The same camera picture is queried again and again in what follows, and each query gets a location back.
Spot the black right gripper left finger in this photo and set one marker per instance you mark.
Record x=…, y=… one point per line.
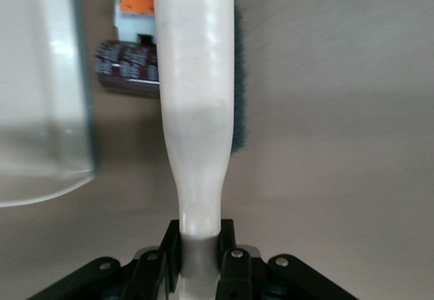
x=146, y=273

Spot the small toy block object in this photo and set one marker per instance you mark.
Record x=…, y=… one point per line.
x=134, y=25

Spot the beige plastic dustpan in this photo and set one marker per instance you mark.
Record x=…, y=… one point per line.
x=34, y=93

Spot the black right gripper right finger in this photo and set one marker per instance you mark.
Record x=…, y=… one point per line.
x=237, y=273

